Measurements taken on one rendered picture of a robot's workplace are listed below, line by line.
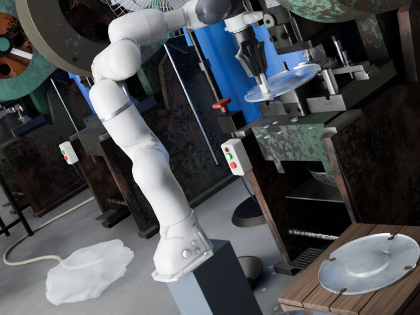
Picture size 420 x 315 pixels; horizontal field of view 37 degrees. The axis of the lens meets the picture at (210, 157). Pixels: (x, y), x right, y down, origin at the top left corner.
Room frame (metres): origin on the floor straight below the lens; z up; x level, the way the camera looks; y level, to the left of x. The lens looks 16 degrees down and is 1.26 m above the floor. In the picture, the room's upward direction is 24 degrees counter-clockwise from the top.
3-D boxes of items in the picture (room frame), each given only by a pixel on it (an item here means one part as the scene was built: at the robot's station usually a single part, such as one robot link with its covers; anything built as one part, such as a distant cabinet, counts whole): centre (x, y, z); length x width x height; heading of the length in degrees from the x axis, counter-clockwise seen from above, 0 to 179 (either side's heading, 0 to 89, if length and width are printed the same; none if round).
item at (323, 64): (2.29, -0.49, 0.76); 0.15 x 0.09 x 0.05; 31
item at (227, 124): (2.44, -0.14, 0.62); 0.10 x 0.06 x 0.20; 31
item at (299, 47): (2.29, -0.50, 0.86); 0.20 x 0.16 x 0.05; 31
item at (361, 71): (2.14, -0.59, 0.76); 0.17 x 0.06 x 0.10; 31
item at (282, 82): (2.19, -0.34, 0.79); 0.29 x 0.29 x 0.01
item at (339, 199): (2.29, -0.51, 0.31); 0.43 x 0.42 x 0.01; 31
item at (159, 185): (1.85, 0.18, 0.71); 0.18 x 0.11 x 0.25; 176
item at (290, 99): (2.20, -0.35, 0.72); 0.25 x 0.14 x 0.14; 121
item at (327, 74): (2.07, -0.48, 0.75); 0.03 x 0.03 x 0.10; 31
